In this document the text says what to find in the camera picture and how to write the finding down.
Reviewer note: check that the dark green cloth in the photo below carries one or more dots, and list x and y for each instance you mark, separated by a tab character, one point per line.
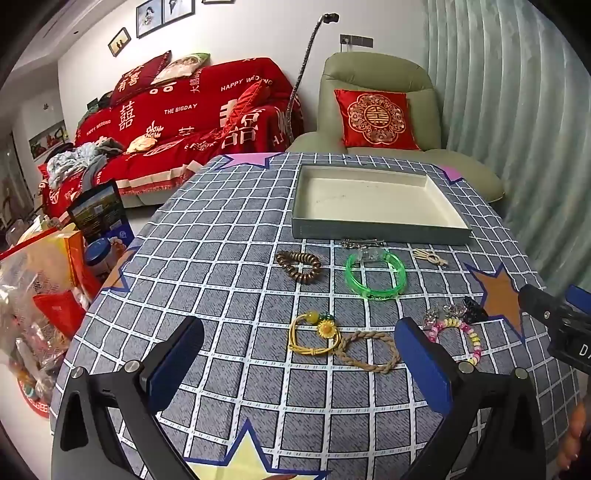
97	102

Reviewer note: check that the red satin cushion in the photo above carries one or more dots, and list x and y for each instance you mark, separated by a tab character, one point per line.
244	110

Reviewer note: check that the beige round cushion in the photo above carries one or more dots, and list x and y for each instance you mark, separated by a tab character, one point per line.
142	144

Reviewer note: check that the large black picture frame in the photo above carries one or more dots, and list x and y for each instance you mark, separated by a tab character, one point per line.
179	10
149	18

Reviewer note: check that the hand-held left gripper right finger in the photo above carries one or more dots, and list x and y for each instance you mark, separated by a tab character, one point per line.
422	364

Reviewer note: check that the blue-lidded jar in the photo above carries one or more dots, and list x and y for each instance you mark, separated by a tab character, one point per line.
99	258

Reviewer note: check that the small black picture frame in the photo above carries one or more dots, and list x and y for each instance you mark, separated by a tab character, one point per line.
119	41

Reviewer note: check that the red embroidered pillow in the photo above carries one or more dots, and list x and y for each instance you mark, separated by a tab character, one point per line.
138	78

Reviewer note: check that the green leather armchair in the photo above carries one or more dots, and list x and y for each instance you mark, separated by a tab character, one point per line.
369	69

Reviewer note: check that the person's right hand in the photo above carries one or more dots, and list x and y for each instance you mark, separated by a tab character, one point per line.
572	443

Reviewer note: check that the flexible phone holder stand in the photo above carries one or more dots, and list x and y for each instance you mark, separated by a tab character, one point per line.
298	78

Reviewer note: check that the pale green curtain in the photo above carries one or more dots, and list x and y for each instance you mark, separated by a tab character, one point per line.
508	115

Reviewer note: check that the green translucent bangle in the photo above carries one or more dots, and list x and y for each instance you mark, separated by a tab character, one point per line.
354	282

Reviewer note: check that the white and green pillow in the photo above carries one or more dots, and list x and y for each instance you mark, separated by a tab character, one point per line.
184	67

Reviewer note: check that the wall shelf with pictures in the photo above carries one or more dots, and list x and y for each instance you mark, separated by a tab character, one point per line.
46	138

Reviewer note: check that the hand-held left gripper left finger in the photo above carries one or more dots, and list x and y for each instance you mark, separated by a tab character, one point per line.
178	364

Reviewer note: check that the dark wall switch panel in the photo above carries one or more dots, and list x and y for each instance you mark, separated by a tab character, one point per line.
358	41

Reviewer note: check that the red gold-patterned cushion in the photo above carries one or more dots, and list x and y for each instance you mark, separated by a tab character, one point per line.
376	117

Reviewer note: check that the beige knotted hair clip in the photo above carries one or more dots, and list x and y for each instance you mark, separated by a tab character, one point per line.
431	258

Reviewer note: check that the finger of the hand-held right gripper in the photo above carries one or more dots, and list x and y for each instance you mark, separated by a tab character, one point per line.
581	300
542	304

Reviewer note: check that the red covered sofa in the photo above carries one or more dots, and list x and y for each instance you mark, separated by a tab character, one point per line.
184	124

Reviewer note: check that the grey checkered tablecloth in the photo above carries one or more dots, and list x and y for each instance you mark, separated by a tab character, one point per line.
231	277

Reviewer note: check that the black hair clip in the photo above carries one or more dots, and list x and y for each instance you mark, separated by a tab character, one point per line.
473	310

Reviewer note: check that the grey shallow cardboard box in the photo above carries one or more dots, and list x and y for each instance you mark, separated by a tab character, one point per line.
374	198

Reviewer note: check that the pile of grey clothes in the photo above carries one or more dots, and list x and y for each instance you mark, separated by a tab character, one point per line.
74	161

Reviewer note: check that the blue picture-printed box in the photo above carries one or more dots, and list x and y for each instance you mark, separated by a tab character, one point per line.
99	212

